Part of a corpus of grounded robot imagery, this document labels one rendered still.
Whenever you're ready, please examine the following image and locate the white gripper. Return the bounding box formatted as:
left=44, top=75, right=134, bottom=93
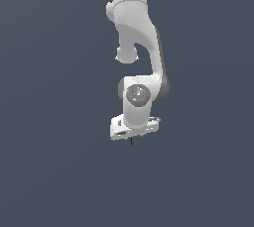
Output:
left=109, top=114, right=162, bottom=146

